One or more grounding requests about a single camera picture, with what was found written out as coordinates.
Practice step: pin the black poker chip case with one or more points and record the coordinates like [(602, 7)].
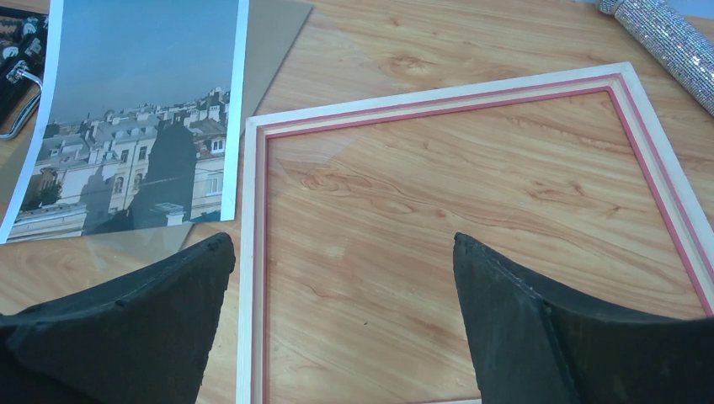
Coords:
[(23, 51)]

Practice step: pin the city buildings photo print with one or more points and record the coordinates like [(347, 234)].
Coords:
[(139, 128)]

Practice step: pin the glittery silver tube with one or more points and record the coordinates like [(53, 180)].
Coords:
[(672, 40)]

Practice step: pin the brown cardboard backing board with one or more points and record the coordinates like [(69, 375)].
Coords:
[(273, 50)]

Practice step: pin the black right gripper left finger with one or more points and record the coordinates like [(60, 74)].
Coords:
[(144, 337)]

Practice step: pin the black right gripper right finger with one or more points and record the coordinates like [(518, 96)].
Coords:
[(535, 340)]

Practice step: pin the wooden picture frame pink inlay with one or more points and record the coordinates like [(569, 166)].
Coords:
[(686, 221)]

